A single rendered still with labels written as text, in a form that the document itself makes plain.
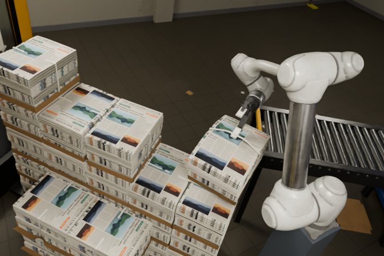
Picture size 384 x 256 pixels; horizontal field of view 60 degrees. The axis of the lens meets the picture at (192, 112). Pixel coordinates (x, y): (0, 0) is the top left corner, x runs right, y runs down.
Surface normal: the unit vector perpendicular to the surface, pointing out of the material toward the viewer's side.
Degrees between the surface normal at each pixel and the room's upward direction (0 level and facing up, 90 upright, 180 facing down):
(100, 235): 1
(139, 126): 1
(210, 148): 15
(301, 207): 65
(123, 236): 1
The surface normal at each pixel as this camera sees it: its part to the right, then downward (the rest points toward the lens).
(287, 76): -0.92, 0.03
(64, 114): 0.15, -0.77
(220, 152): 0.04, -0.63
